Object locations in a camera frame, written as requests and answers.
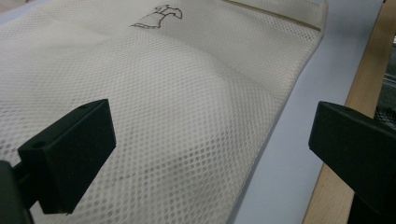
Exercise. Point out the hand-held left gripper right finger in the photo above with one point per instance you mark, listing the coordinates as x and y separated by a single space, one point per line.
361 149

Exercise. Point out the white mesh laundry bag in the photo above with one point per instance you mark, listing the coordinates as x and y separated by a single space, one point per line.
174 112

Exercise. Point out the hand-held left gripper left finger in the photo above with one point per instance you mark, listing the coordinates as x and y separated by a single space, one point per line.
71 155

